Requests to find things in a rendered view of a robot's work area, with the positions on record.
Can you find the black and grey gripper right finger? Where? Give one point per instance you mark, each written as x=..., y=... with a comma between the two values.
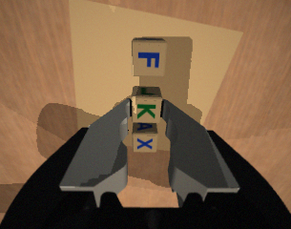
x=202, y=162

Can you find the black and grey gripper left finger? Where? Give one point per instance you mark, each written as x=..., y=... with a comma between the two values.
x=93, y=161

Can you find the tan flat mat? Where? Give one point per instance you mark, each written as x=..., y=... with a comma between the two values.
x=197, y=59

